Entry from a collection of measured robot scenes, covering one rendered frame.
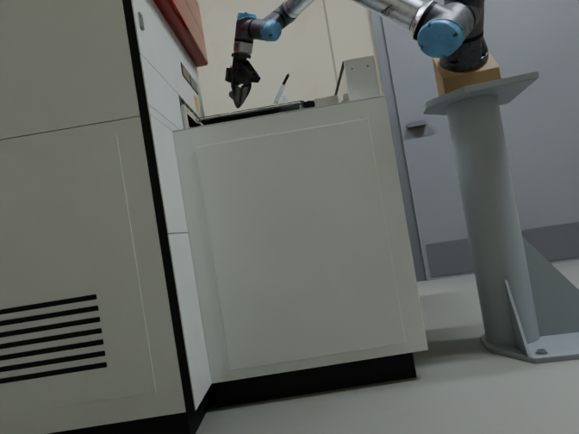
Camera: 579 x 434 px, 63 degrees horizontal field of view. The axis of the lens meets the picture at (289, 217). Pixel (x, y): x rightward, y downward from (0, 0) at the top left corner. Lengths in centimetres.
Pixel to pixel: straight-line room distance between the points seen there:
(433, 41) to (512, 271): 73
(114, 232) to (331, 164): 61
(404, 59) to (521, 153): 98
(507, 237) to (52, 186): 131
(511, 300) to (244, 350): 81
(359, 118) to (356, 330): 61
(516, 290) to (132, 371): 114
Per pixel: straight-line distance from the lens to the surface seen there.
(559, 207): 346
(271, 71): 354
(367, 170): 138
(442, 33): 149
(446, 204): 329
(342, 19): 359
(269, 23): 190
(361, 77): 150
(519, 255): 164
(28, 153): 135
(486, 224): 161
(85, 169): 128
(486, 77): 167
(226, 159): 139
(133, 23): 133
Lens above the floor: 48
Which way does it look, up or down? 2 degrees up
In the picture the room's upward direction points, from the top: 9 degrees counter-clockwise
